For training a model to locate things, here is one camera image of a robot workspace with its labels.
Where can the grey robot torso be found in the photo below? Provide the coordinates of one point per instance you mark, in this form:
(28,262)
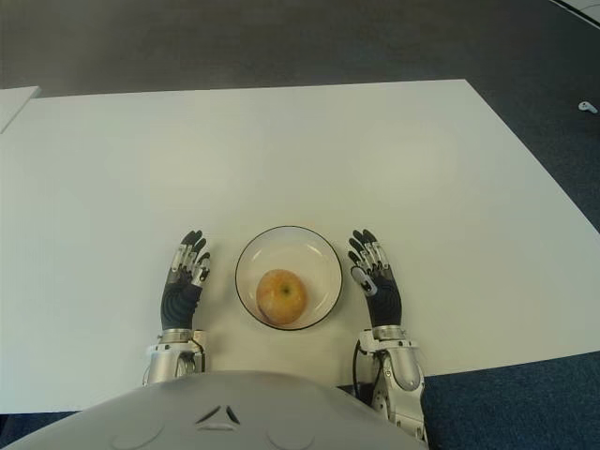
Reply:
(225,417)

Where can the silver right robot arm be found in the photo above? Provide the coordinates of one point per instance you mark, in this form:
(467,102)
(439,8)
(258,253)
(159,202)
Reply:
(403,370)

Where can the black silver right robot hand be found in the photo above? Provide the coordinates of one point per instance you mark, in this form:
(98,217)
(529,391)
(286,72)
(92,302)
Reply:
(384,300)

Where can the white side table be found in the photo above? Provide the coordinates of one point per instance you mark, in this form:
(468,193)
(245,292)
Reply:
(14,105)

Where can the yellow-red apple with sticker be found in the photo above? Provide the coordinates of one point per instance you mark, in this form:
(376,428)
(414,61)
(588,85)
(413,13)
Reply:
(281,295)

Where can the white plate with black rim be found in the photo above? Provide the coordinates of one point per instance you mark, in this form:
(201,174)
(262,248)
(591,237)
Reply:
(290,248)

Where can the white controller on floor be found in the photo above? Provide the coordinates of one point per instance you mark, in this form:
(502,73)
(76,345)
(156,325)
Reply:
(587,107)

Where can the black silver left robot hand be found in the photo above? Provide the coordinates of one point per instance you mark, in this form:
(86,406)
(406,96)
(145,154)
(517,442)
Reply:
(178,304)

